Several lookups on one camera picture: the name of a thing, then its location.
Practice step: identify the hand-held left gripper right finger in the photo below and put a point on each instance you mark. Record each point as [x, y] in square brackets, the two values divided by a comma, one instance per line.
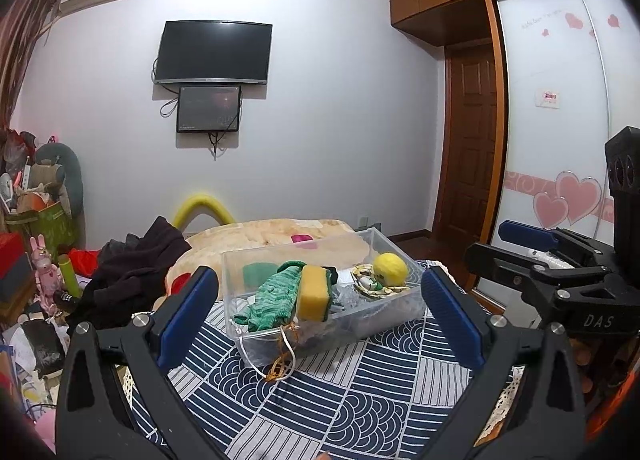
[450, 312]

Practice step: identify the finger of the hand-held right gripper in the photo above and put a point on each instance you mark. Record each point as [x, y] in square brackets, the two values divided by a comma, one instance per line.
[500, 262]
[525, 234]

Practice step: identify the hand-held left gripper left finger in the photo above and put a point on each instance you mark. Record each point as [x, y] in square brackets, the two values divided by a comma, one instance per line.
[190, 307]

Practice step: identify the clear plastic storage box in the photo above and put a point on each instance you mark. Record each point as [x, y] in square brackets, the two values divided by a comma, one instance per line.
[380, 312]

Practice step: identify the yellow soft ball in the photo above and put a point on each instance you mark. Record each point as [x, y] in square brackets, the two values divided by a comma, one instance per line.
[391, 267]

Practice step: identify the floral fabric pouch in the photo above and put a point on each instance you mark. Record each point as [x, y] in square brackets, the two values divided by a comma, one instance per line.
[369, 286]

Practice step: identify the yellow sponge with green pad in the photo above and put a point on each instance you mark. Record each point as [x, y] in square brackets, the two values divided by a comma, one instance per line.
[315, 297]

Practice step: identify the person's right hand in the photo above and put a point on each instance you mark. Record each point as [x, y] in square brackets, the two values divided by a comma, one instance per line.
[597, 360]

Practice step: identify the pile of black clothes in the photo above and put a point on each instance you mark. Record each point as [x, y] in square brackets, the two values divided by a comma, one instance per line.
[135, 265]

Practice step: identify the white wardrobe with pink hearts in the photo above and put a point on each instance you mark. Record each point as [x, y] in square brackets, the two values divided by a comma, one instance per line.
[550, 155]

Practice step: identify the beige printed blanket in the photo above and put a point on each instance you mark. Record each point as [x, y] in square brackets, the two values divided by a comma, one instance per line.
[240, 237]

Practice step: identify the yellow foam noodle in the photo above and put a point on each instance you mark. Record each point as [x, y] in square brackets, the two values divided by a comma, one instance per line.
[197, 202]

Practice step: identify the brown wooden door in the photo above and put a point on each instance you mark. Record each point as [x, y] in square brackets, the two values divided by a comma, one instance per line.
[470, 140]

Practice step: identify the red cloth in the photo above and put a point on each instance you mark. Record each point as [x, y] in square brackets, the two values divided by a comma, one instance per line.
[85, 262]

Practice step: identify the green cylinder tube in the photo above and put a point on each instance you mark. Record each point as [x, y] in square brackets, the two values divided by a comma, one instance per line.
[70, 275]

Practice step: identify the blue wave-patterned tablecloth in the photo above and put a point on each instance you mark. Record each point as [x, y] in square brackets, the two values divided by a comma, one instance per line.
[350, 390]

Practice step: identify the white and red wardrobe sticker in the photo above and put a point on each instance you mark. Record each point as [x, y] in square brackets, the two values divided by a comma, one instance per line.
[547, 98]

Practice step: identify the pink rabbit doll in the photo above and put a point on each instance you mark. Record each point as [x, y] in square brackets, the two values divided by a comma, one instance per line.
[45, 275]

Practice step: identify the black plastic bag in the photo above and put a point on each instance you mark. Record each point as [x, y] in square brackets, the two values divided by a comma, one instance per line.
[45, 347]

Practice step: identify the green paper bag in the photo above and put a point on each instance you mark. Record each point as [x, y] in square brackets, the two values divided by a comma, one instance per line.
[47, 230]

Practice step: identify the grey-green curved cushion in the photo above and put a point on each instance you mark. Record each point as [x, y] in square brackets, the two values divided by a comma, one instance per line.
[72, 175]

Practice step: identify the red box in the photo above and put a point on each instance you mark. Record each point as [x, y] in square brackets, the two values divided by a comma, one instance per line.
[12, 260]

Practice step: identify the pile of papers and bags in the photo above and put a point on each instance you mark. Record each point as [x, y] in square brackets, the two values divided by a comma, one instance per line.
[20, 390]

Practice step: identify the pile of household clutter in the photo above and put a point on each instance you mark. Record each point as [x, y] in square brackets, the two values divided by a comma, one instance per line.
[25, 175]

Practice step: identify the brown striped curtain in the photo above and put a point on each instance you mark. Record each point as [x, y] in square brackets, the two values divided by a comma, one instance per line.
[17, 50]

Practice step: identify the white wall socket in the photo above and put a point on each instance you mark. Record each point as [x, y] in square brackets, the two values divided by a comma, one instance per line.
[361, 220]

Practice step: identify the small black wall monitor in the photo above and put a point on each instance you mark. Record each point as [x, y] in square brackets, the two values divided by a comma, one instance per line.
[209, 108]

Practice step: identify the wall-mounted black television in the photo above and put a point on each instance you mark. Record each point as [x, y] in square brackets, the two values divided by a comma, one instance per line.
[215, 50]

